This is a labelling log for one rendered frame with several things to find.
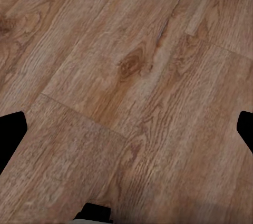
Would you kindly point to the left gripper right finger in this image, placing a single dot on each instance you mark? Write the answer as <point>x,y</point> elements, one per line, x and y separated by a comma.
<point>245,128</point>

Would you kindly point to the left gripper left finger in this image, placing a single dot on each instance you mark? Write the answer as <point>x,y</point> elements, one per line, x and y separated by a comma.
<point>12,129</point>

